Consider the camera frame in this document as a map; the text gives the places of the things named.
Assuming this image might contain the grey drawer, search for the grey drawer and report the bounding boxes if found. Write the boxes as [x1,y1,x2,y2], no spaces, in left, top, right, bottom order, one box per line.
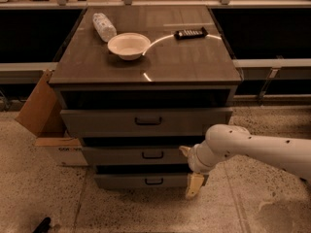
[60,108,232,138]
[93,171,210,190]
[82,147,200,165]

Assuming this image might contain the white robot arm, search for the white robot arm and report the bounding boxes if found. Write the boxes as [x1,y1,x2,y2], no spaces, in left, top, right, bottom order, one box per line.
[179,124,311,199]

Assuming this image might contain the white paper bowl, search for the white paper bowl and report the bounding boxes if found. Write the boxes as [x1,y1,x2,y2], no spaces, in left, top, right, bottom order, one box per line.
[108,33,151,60]

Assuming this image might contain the black object on floor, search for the black object on floor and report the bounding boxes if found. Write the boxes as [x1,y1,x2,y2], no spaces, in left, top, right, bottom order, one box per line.
[32,217,52,233]

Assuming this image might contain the clear plastic water bottle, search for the clear plastic water bottle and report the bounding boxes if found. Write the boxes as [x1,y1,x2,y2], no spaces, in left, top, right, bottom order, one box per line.
[92,13,117,43]

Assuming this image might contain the grey drawer cabinet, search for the grey drawer cabinet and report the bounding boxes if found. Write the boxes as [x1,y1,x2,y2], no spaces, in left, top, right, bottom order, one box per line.
[50,6,241,176]

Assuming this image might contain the cardboard box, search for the cardboard box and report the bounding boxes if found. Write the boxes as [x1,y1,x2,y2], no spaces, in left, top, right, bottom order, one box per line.
[16,70,87,166]

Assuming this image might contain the grey top drawer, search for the grey top drawer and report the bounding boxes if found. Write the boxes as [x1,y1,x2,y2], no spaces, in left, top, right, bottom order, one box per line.
[60,108,232,138]

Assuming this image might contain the grey bottom drawer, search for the grey bottom drawer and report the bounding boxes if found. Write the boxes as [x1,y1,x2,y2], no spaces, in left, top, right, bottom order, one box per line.
[93,171,210,190]

